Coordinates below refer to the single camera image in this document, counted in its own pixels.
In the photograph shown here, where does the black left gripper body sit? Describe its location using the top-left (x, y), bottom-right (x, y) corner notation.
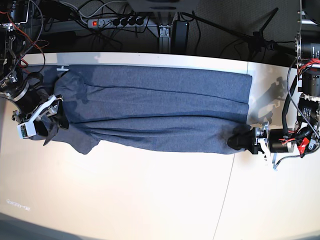
top-left (251, 122), bottom-right (297, 154)

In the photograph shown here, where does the blue grey T-shirt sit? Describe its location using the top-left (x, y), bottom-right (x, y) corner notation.
top-left (42, 65), bottom-right (253, 155)

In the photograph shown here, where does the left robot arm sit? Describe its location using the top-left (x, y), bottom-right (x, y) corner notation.
top-left (227, 0), bottom-right (320, 158)

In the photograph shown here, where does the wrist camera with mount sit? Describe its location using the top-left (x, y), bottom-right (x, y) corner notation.
top-left (17, 96), bottom-right (64, 140)
top-left (258, 138), bottom-right (277, 171)

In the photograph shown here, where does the black power adapter brick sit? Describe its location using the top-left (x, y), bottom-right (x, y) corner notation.
top-left (171, 20), bottom-right (189, 55)

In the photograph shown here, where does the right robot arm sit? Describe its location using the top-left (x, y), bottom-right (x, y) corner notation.
top-left (0, 0), bottom-right (69, 141)

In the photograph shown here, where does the white power strip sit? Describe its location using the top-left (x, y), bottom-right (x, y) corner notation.
top-left (87, 15), bottom-right (150, 29)

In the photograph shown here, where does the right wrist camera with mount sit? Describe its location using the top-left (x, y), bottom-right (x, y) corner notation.
top-left (17, 96), bottom-right (64, 140)

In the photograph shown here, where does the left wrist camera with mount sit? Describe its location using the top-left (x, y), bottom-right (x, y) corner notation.
top-left (258, 138), bottom-right (277, 171)

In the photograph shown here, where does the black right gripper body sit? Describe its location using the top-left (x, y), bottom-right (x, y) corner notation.
top-left (11, 87), bottom-right (62, 122)

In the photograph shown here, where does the aluminium frame post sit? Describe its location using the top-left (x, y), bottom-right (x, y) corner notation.
top-left (157, 12), bottom-right (173, 54)

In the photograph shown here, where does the black tripod stand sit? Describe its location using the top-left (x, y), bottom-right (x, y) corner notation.
top-left (192, 7), bottom-right (301, 62)

